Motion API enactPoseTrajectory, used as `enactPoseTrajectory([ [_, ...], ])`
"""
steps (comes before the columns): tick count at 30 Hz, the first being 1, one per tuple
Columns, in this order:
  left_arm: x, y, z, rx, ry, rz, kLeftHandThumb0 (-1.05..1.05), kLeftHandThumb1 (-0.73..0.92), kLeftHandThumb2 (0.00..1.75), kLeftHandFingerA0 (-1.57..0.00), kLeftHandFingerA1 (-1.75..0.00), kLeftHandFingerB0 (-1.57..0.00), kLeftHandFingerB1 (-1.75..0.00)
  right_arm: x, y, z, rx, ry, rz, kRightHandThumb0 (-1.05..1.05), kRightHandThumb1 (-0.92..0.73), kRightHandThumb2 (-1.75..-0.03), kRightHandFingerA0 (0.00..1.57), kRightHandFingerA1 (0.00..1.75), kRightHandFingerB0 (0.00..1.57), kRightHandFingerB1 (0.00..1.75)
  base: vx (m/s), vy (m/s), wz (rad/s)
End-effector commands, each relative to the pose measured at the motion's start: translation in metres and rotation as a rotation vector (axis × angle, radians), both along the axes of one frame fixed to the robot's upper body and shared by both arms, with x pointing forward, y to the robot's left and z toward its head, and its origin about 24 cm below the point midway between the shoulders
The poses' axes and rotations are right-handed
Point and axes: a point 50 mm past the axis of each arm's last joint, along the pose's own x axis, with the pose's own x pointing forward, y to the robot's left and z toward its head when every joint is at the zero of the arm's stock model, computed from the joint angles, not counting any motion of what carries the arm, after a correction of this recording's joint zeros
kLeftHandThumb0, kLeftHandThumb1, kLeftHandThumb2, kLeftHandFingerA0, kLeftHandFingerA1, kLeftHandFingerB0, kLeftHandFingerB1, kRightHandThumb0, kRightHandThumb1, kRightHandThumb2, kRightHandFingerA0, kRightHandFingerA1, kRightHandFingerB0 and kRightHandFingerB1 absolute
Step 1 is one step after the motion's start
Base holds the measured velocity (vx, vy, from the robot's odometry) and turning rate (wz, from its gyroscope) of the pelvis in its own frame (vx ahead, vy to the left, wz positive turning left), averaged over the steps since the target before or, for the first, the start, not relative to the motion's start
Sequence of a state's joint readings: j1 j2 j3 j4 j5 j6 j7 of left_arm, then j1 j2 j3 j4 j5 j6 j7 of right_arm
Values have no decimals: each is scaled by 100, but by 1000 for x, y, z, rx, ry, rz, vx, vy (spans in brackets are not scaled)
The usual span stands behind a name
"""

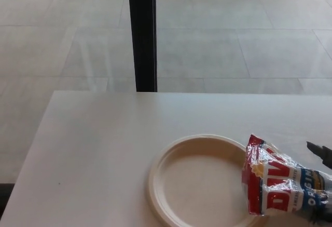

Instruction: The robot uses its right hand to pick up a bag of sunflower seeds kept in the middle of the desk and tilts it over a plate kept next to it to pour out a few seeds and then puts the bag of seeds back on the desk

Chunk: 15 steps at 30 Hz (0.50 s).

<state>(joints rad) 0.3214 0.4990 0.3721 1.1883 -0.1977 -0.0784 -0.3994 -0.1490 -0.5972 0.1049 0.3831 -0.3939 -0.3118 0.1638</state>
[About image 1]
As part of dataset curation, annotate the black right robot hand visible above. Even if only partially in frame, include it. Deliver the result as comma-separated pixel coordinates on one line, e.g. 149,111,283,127
306,141,332,227

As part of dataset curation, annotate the red blue sunflower seed bag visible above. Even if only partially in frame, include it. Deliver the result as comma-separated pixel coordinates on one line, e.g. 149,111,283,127
241,133,332,216

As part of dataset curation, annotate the white round paper plate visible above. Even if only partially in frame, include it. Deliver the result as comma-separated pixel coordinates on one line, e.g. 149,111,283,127
148,133,270,227

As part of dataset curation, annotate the black vertical window frame post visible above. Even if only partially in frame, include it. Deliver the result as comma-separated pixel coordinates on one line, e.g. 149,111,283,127
127,0,158,93

